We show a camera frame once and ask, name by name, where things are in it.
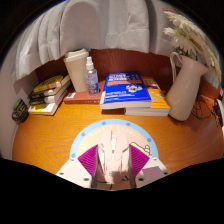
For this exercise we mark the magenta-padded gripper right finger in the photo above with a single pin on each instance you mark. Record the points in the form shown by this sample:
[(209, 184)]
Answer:
[(146, 170)]

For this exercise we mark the white flower bouquet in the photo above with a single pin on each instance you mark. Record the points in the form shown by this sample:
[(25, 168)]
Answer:
[(190, 40)]

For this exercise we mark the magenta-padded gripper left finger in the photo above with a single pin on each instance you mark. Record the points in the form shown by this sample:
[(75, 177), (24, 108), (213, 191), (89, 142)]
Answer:
[(71, 170)]

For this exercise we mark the white pitcher vase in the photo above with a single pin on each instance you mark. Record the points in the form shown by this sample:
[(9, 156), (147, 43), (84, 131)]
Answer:
[(185, 90)]

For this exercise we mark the white pleated curtain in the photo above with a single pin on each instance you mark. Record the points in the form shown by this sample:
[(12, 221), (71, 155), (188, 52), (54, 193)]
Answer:
[(100, 23)]

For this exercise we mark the beige lidded cup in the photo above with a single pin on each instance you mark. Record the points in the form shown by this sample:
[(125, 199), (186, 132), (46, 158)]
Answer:
[(77, 71)]

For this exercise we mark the blue cover book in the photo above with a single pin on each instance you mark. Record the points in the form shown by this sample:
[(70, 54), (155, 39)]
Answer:
[(125, 88)]

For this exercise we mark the dark spine book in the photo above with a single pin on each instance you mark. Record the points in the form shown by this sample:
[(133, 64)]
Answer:
[(46, 99)]

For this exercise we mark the white yellow cover book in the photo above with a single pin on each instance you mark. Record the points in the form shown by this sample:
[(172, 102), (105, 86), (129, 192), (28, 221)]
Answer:
[(43, 108)]

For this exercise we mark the dark green mug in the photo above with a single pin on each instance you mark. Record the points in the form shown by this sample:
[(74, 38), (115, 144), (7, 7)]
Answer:
[(20, 111)]

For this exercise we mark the black cover book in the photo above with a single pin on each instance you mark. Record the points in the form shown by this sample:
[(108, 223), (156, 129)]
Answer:
[(46, 92)]

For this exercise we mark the orange cover book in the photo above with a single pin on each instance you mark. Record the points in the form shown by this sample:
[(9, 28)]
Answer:
[(160, 100)]

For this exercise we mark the round blue-rimmed mouse pad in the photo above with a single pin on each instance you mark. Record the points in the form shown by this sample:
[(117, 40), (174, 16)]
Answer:
[(86, 133)]

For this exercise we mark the clear spray bottle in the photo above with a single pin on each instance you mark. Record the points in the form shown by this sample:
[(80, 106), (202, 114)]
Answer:
[(91, 80)]

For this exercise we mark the brown flat book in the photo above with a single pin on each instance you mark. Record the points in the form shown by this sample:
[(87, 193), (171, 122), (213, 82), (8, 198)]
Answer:
[(80, 97)]

